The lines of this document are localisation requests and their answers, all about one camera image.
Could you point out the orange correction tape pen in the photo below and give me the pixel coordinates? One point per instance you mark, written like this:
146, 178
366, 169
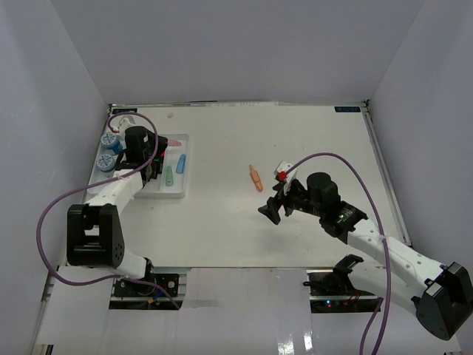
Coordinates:
256, 179

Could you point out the black label sticker right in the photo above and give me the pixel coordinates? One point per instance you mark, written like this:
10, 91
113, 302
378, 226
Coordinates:
347, 109

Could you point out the white compartment tray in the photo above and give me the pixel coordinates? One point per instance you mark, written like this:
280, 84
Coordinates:
154, 188

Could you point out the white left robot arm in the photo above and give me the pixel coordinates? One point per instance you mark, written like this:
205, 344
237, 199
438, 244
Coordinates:
94, 233

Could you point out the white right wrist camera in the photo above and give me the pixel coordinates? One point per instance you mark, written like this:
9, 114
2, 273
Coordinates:
285, 173

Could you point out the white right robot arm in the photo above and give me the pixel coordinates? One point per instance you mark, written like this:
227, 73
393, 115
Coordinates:
439, 296

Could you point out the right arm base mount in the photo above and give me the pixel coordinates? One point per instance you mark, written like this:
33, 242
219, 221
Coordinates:
331, 291

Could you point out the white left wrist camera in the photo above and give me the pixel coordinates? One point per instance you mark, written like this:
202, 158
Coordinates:
124, 123

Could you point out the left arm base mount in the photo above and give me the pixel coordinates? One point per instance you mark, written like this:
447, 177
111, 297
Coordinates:
126, 290

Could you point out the blue correction tape pen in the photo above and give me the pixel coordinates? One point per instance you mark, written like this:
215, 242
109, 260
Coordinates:
181, 164

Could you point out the black label sticker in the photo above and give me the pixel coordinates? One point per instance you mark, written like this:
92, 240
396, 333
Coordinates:
123, 110
347, 109

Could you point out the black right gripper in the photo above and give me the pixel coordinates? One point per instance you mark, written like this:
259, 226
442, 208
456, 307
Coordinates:
273, 205

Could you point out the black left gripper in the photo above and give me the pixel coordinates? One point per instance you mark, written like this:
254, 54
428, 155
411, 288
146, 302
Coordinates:
162, 145

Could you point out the blue jar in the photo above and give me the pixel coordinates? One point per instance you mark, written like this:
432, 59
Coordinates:
111, 141
105, 163

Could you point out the pink correction tape pen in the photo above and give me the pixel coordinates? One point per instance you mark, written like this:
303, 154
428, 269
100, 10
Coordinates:
174, 143

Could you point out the green correction tape pen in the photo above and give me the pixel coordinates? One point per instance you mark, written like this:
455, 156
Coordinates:
169, 176

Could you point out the black label sticker left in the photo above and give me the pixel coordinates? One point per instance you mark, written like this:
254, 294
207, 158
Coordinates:
123, 110

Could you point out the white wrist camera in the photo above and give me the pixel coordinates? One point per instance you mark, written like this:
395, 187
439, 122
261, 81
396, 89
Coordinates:
285, 173
124, 123

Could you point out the pink black highlighter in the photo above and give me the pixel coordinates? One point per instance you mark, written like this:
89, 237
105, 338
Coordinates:
161, 162

